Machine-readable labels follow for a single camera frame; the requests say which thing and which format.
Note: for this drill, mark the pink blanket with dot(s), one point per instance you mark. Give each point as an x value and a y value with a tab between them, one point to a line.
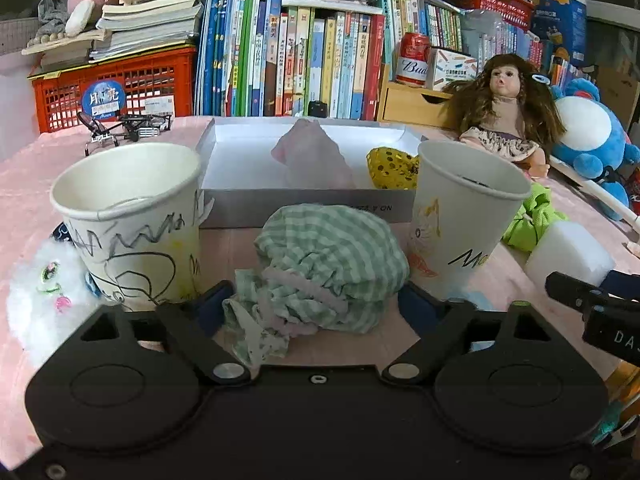
30	190

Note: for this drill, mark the cat drawing white paper cup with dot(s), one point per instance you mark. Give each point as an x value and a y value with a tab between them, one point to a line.
450	220

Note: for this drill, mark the black miniature bicycle model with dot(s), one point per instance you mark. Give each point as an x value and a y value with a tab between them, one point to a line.
132	130

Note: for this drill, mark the red plastic crate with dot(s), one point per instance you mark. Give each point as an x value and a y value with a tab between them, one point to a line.
65	95

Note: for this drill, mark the yellow sequin pouch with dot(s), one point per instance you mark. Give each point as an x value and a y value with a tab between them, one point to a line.
387	165

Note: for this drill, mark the white fluffy plush toy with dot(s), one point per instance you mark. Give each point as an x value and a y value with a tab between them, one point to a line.
45	300

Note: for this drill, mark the small wooden drawer box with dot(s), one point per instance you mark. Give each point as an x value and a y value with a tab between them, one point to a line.
400	105

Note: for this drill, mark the white shallow cardboard box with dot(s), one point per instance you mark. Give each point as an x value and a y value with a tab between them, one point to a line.
240	145

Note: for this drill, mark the green cloth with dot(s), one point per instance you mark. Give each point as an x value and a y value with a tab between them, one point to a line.
537	215

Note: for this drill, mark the white tissue box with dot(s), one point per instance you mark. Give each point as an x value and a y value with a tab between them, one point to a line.
450	67

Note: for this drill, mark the small black box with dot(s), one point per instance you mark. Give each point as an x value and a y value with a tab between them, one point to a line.
317	109

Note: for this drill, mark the stack of worn workbooks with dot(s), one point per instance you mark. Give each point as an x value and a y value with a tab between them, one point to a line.
145	25

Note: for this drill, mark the blue cardboard box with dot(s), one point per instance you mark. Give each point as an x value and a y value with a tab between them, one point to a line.
560	20

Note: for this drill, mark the white plastic rod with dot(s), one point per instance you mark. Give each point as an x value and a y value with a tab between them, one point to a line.
600	195

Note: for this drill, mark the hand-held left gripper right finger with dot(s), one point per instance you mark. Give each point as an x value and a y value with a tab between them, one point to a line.
416	306

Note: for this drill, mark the scribbled white paper cup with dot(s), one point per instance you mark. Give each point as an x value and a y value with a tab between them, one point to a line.
140	240

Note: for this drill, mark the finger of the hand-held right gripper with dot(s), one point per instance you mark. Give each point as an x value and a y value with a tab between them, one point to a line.
575	292
615	335

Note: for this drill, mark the pink translucent bag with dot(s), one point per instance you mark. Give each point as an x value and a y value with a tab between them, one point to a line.
312	155

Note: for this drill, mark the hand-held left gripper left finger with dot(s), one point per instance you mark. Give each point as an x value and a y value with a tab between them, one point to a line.
216	305

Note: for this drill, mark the brown-haired doll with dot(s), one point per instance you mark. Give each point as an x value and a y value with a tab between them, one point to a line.
505	85

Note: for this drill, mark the grey plush toy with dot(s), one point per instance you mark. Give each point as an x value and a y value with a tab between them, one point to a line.
50	15

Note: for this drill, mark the white foam block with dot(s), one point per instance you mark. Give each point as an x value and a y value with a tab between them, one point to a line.
570	255

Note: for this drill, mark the row of small paperback books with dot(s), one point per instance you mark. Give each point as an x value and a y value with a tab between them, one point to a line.
445	25

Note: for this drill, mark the blue plush toy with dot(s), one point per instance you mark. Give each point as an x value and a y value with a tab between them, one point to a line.
595	130

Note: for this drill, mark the green checked cloth cap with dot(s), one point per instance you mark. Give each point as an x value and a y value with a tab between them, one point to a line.
330	260

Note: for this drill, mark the row of tall children's books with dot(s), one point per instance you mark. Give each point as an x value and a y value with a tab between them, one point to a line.
300	60

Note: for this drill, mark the red beverage can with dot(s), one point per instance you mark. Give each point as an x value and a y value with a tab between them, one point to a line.
412	60

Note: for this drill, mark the red plastic basket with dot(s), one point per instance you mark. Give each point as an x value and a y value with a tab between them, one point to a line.
495	2

